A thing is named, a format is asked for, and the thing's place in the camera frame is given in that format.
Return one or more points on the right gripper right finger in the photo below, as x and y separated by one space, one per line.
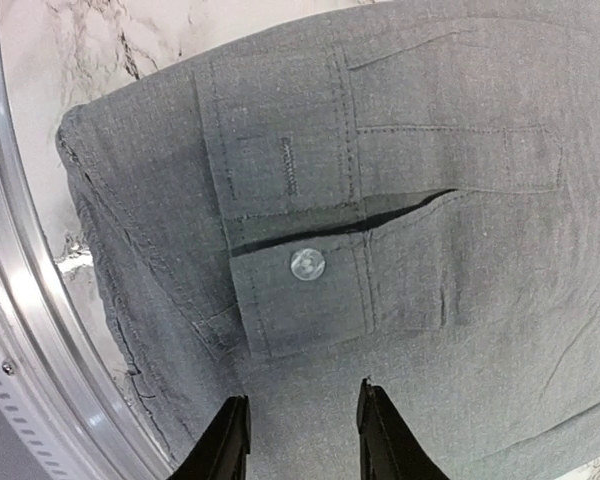
388 448

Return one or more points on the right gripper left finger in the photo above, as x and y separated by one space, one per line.
222 450

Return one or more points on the grey long sleeve shirt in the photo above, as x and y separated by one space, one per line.
405 191

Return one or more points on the aluminium front frame rail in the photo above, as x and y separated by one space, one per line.
55 391

